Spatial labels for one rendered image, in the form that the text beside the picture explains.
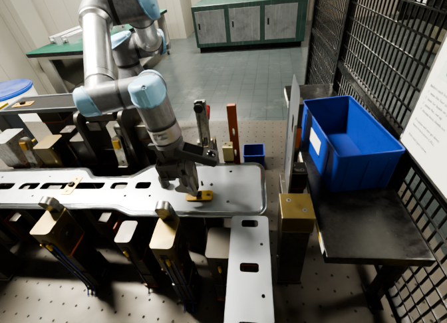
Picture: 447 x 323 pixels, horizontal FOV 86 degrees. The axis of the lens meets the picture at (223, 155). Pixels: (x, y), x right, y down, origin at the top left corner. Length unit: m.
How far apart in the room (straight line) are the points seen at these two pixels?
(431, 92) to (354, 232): 0.34
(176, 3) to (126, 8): 6.19
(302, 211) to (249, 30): 5.00
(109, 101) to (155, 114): 0.15
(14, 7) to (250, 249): 4.19
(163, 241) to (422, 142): 0.64
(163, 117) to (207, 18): 5.03
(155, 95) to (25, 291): 0.93
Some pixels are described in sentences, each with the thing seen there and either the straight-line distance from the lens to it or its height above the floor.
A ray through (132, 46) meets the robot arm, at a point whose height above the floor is 1.28.
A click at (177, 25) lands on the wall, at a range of 7.21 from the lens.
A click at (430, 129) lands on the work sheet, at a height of 1.23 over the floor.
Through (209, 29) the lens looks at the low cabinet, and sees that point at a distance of 5.57.
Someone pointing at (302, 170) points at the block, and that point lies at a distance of 0.71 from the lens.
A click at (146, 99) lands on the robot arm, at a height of 1.35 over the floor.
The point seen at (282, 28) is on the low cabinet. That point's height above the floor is 0.36.
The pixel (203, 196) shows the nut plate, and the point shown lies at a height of 1.01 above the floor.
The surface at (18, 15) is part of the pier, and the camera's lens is 4.44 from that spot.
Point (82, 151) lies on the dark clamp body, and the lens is 1.10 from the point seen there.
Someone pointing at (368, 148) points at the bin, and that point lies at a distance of 0.85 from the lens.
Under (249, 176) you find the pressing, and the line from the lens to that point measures 0.80.
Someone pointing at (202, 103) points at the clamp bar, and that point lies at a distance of 0.79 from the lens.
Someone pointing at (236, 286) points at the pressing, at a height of 1.00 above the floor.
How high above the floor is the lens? 1.56
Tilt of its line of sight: 39 degrees down
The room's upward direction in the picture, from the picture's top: 8 degrees counter-clockwise
